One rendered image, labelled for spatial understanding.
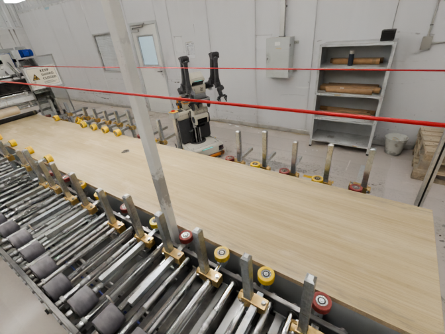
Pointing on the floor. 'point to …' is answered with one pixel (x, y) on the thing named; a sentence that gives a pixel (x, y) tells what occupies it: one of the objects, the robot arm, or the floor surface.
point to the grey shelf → (335, 133)
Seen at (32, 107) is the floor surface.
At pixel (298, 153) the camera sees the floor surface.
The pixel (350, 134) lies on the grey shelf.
